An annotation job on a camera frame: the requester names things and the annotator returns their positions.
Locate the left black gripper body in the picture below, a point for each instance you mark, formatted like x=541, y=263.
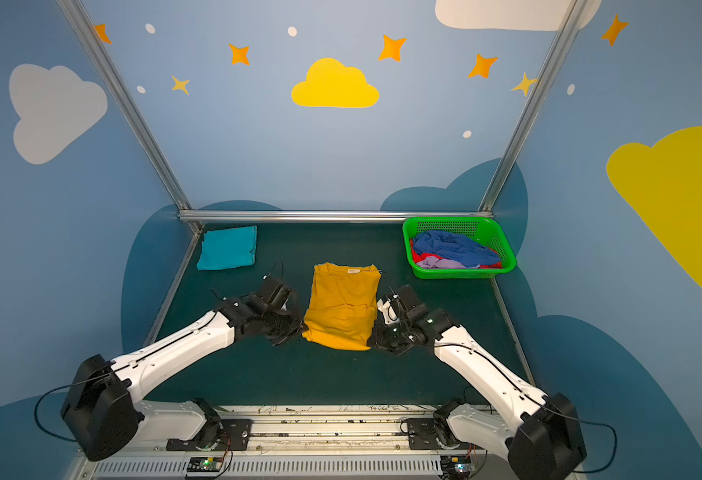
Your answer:
x=282, y=324

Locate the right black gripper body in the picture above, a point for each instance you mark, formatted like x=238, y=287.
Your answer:
x=388, y=335

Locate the yellow printed t-shirt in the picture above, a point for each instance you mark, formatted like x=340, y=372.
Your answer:
x=342, y=308

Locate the green plastic laundry basket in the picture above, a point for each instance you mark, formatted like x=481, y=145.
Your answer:
x=482, y=230

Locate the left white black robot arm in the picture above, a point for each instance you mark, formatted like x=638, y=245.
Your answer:
x=105, y=407

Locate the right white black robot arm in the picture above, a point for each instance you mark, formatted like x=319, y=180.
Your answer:
x=539, y=435

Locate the lavender t-shirt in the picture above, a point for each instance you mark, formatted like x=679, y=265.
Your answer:
x=434, y=262

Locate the red t-shirt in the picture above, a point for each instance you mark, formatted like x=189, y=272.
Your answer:
x=416, y=257

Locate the folded teal t-shirt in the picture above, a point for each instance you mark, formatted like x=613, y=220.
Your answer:
x=228, y=249

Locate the blue t-shirt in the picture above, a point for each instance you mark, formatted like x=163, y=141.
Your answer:
x=457, y=247

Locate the right green circuit board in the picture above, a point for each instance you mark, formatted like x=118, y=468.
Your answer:
x=455, y=468

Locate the green circuit board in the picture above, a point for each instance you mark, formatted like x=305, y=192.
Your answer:
x=455, y=468
x=204, y=467

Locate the left green circuit board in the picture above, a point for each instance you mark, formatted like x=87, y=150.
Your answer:
x=204, y=467

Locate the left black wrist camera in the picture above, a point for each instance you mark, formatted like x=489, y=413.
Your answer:
x=274, y=295

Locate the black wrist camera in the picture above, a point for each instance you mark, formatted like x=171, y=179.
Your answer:
x=401, y=307
x=274, y=295

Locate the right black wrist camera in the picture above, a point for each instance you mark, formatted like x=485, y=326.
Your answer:
x=401, y=307

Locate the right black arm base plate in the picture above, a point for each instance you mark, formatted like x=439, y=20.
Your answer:
x=430, y=434

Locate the horizontal aluminium frame bar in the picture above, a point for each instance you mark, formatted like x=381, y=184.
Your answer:
x=252, y=216

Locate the aluminium mounting rail base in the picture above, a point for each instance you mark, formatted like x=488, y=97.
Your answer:
x=296, y=442

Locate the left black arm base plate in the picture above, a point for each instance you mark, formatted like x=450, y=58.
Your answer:
x=234, y=433

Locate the right side table rail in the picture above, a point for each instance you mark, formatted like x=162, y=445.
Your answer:
x=511, y=327

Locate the left aluminium frame post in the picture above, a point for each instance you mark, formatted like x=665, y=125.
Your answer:
x=80, y=22

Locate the aluminium frame post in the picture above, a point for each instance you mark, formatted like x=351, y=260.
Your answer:
x=80, y=22
x=550, y=68

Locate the right aluminium frame post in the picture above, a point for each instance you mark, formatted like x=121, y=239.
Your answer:
x=550, y=68

